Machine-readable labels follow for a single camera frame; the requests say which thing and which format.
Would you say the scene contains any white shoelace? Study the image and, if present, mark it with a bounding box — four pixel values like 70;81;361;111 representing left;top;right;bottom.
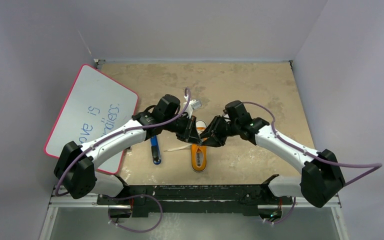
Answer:
164;126;206;152

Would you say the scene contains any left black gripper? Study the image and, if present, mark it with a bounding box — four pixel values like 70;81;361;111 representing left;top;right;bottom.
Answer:
163;114;202;146

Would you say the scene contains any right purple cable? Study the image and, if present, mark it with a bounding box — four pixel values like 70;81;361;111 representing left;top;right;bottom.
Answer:
241;101;383;226

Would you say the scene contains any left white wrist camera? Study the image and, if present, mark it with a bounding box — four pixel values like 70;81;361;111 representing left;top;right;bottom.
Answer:
183;96;202;116

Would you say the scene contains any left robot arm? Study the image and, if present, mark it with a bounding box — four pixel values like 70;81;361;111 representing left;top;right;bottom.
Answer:
54;93;202;205

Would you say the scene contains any orange canvas sneaker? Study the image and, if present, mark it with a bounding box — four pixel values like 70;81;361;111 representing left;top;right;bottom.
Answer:
190;120;207;173

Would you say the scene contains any blue black stapler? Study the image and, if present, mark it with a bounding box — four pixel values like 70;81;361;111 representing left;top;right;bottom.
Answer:
150;136;162;165

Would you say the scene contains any purple cable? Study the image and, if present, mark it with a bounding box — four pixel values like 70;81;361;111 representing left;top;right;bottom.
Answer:
54;87;192;234
241;101;383;226

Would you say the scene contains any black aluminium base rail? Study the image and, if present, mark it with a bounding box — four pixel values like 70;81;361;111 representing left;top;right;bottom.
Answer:
47;183;342;220

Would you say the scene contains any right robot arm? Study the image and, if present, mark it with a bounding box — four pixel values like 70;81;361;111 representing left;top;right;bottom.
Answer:
200;100;346;208

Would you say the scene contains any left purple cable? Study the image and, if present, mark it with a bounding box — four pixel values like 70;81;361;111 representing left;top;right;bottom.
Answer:
54;87;192;234

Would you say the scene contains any pink framed whiteboard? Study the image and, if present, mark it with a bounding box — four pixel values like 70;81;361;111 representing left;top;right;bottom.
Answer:
44;64;139;158

